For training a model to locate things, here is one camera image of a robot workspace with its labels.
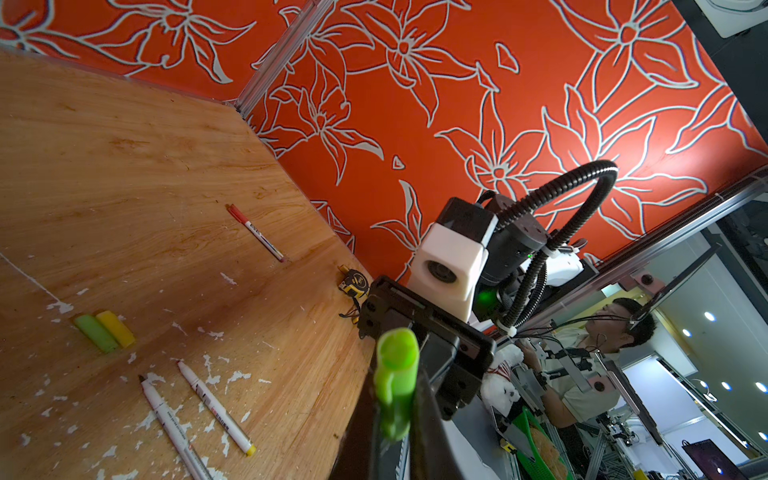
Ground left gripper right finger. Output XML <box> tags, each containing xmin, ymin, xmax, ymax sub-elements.
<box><xmin>410</xmin><ymin>369</ymin><xmax>462</xmax><ymax>480</ymax></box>

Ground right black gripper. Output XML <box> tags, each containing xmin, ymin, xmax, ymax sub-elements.
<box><xmin>358</xmin><ymin>276</ymin><xmax>496</xmax><ymax>420</ymax></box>

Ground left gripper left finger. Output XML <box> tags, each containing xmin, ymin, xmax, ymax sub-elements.
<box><xmin>328</xmin><ymin>371</ymin><xmax>381</xmax><ymax>480</ymax></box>

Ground white pen purple end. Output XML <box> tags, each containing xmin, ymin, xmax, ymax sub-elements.
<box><xmin>235</xmin><ymin>205</ymin><xmax>285</xmax><ymax>263</ymax></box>

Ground yellow pen cap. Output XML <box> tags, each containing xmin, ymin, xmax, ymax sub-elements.
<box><xmin>96</xmin><ymin>310</ymin><xmax>136</xmax><ymax>348</ymax></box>

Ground red pen cap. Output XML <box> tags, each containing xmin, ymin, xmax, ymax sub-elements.
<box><xmin>226</xmin><ymin>204</ymin><xmax>249</xmax><ymax>225</ymax></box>

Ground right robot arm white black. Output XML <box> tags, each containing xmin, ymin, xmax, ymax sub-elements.
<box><xmin>358</xmin><ymin>160</ymin><xmax>619</xmax><ymax>420</ymax></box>

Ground white pen middle yellow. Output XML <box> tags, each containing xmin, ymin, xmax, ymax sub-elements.
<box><xmin>176</xmin><ymin>361</ymin><xmax>256</xmax><ymax>457</ymax></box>

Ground white plush toy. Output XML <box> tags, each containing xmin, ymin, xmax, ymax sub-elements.
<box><xmin>480</xmin><ymin>344</ymin><xmax>524</xmax><ymax>416</ymax></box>

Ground green plastic tray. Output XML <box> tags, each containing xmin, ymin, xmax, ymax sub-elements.
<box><xmin>512</xmin><ymin>407</ymin><xmax>574</xmax><ymax>480</ymax></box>

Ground person outside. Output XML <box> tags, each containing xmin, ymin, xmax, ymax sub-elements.
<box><xmin>521</xmin><ymin>296</ymin><xmax>658</xmax><ymax>430</ymax></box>

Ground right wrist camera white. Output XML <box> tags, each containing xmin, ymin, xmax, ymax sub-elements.
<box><xmin>406</xmin><ymin>197</ymin><xmax>498</xmax><ymax>322</ymax></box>

